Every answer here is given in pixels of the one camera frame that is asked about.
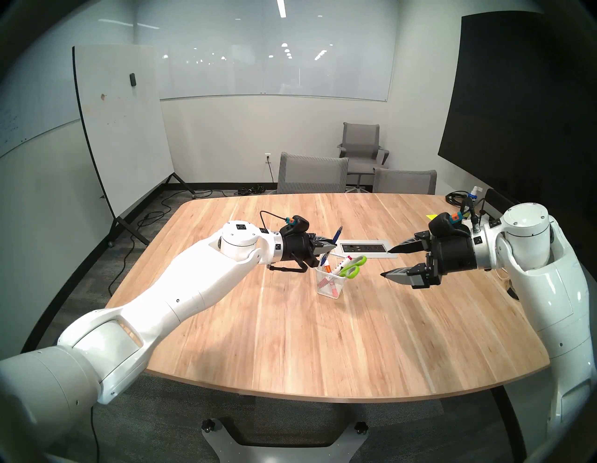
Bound white mesh pen holder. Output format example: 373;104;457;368
315;254;353;298

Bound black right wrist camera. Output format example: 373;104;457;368
428;211;469;238

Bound large black wall screen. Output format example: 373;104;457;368
437;12;597;243

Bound orange white Expo marker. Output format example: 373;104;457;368
323;264;340;297

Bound rolling white whiteboard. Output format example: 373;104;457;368
72;44;196;248

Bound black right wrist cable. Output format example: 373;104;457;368
459;191;488;232

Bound silver table outlet box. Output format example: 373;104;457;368
337;239;398;259

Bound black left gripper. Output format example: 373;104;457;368
281;231;337;273

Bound blue ballpoint pen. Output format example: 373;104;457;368
320;226;343;267

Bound gray office chair with armrests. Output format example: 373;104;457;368
337;122;390;192

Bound black video sound bar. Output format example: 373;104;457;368
485;188;514;217

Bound wide glass wall board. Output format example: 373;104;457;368
136;0;399;102

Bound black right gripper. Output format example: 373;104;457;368
380;231;479;290

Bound side wall whiteboard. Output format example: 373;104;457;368
0;47;82;157

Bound green handled scissors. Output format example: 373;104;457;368
338;254;368;280

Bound gray mesh office chair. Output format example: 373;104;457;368
372;168;437;195
278;152;349;194

